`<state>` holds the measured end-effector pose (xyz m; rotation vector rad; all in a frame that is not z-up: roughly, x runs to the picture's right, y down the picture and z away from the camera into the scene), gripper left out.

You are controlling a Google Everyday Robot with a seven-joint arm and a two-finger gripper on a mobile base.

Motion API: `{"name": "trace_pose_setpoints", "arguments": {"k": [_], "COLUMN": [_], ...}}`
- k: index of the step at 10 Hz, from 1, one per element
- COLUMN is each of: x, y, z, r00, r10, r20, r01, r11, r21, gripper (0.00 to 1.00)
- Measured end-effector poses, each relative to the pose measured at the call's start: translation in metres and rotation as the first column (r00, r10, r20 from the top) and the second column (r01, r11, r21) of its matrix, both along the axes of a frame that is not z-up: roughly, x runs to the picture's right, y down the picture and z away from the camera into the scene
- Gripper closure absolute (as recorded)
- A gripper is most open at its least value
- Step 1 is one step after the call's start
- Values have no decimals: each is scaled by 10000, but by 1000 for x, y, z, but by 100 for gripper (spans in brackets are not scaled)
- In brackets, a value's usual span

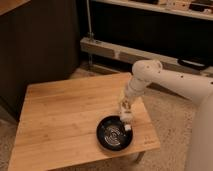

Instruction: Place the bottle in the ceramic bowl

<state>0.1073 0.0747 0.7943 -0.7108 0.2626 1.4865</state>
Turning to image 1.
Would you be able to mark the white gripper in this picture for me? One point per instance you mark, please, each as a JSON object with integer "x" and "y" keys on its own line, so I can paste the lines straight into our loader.
{"x": 126, "y": 100}

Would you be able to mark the small white bottle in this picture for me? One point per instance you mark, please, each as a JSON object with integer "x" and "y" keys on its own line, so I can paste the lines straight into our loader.
{"x": 126, "y": 118}

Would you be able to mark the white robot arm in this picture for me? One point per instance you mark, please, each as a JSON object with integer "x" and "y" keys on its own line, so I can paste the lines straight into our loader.
{"x": 197, "y": 88}

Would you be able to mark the black ceramic bowl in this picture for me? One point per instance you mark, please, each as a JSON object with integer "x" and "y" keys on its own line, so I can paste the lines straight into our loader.
{"x": 113, "y": 134}

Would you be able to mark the grey metal beam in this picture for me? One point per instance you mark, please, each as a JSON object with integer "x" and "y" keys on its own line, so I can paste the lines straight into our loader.
{"x": 131, "y": 55}

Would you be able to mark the wooden table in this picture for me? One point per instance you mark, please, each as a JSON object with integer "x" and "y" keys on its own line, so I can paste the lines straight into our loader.
{"x": 58, "y": 123}

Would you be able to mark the metal pole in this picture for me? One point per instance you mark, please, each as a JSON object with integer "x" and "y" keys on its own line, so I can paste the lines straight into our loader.
{"x": 90, "y": 32}

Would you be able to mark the black flat object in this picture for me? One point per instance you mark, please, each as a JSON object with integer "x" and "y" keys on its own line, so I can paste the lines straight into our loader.
{"x": 192, "y": 65}

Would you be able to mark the wooden shelf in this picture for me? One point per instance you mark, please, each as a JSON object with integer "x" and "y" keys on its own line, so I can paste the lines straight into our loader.
{"x": 157, "y": 8}

